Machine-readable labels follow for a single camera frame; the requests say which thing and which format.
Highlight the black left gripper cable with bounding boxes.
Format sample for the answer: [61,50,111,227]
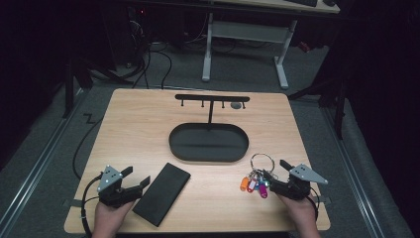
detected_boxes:
[80,174,104,238]

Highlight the dark computer tower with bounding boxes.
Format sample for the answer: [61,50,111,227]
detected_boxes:
[108,6,151,67]

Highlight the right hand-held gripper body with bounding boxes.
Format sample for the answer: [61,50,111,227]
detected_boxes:
[269,163,329,201]

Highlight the white-legged desk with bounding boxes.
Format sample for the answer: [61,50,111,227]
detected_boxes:
[201,0,342,90]

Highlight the bundle of black floor cables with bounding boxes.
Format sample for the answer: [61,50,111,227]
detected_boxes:
[130,41,173,90]

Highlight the black keyboard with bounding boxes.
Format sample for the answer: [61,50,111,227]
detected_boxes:
[286,0,319,8]

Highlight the black metal stand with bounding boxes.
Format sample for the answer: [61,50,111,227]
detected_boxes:
[286,77,350,141]

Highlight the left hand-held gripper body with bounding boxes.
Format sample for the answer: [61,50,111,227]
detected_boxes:
[96,165,141,209]

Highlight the key ring with coloured tags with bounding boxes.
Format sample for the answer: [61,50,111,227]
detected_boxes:
[239,152,276,199]

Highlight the black key stand with tray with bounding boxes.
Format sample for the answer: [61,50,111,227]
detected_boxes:
[168,93,252,164]

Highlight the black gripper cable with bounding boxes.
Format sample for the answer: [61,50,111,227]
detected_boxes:
[308,186,321,222]
[80,174,104,238]

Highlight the person's right hand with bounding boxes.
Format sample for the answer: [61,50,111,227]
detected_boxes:
[276,192,322,238]

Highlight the person's left hand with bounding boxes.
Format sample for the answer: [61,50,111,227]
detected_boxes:
[91,199,136,238]

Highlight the black floor cable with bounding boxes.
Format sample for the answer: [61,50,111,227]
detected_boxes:
[72,113,104,180]

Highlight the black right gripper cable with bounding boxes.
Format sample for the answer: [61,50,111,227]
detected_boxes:
[308,186,321,222]

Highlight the aluminium floor rail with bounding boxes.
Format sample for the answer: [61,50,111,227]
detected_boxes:
[320,107,386,238]
[0,88,87,230]

